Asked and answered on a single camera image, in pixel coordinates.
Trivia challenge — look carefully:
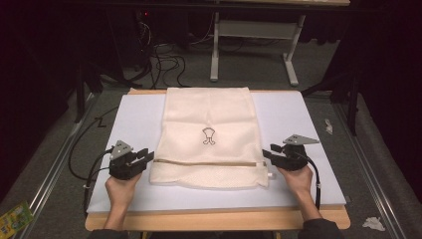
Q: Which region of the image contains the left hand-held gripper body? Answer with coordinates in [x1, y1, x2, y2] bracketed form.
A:
[107, 139, 147, 181]

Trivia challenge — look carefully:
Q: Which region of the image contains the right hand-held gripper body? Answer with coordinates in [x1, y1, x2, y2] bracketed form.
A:
[277, 133, 320, 172]

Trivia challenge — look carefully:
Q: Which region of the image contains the cream mesh laundry bag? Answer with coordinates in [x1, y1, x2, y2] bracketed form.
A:
[148, 87, 278, 190]

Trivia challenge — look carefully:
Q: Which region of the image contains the person's left hand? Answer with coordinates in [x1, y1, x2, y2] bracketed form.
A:
[105, 172, 143, 208]

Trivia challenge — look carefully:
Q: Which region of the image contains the person's right hand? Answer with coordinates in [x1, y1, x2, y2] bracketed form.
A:
[277, 164, 315, 203]

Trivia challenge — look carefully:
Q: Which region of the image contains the white table mat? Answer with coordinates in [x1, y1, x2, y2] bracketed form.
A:
[86, 91, 348, 214]

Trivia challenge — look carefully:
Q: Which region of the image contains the black stand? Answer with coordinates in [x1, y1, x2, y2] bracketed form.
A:
[73, 61, 105, 124]
[300, 64, 364, 137]

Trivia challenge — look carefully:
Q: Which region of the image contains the wooden table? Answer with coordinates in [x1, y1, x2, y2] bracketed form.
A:
[84, 87, 352, 233]

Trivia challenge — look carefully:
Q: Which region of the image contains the crumpled white tissue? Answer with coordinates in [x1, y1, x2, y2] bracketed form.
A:
[361, 216, 387, 232]

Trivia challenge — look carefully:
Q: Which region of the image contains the green printed packet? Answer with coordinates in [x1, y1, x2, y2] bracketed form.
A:
[0, 200, 36, 239]

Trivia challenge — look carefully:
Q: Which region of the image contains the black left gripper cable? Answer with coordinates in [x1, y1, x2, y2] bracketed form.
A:
[68, 106, 119, 217]

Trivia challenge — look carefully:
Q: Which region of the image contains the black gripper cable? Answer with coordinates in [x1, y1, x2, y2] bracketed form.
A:
[68, 106, 119, 217]
[298, 150, 322, 211]

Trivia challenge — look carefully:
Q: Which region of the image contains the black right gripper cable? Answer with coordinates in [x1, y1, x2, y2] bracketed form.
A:
[298, 150, 322, 211]

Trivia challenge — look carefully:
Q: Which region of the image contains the metal floor rail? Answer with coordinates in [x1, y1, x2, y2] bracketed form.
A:
[14, 93, 98, 239]
[332, 102, 405, 239]

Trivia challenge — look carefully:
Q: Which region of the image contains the black floor cable tangle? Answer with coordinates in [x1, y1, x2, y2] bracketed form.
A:
[131, 13, 193, 90]

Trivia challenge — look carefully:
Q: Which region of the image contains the white metal desk frame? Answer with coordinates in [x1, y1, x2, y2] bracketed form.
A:
[209, 0, 351, 88]

